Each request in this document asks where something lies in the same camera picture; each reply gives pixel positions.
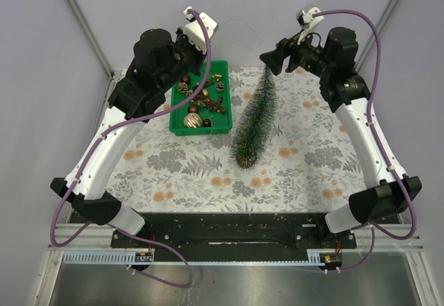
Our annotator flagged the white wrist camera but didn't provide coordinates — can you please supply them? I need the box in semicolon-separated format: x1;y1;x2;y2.
296;5;323;44
182;6;219;55

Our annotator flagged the white slotted cable duct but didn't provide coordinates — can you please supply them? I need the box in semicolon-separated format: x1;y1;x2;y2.
63;249;324;266

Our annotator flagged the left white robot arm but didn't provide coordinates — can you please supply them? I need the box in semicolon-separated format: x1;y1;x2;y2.
50;23;215;247

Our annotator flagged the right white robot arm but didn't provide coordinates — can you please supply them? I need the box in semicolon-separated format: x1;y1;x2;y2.
259;27;422;248

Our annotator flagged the floral patterned table mat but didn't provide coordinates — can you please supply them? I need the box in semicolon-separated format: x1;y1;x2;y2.
107;67;365;212

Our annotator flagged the silver striped bauble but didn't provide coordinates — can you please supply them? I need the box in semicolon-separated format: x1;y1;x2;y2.
183;112;203;128

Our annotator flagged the brown faceted bauble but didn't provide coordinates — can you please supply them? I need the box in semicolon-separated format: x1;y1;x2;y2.
187;104;199;114

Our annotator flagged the brown ribbon bow cluster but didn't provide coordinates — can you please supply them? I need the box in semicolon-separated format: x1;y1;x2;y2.
190;80;227;114

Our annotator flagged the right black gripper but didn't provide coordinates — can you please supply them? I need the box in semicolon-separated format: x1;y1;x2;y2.
258;26;332;79

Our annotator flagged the small green christmas tree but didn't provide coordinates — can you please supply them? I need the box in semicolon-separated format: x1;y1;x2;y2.
232;66;278;169

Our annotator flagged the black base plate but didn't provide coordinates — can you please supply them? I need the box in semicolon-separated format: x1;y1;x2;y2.
110;211;358;264

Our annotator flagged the small dark brown bauble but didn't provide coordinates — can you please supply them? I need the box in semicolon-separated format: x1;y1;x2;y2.
203;119;212;127

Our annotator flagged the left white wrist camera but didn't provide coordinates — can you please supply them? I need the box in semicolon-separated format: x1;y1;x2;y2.
182;6;219;55

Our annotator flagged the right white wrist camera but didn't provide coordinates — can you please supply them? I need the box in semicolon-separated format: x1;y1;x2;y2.
296;5;323;44

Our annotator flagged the dark brown matte bauble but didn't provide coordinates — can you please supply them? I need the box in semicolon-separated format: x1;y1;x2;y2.
182;75;191;84

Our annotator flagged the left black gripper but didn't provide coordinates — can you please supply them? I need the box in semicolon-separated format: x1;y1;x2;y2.
159;26;212;92

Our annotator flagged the green plastic tray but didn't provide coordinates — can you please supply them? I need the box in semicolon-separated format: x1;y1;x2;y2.
169;60;232;136

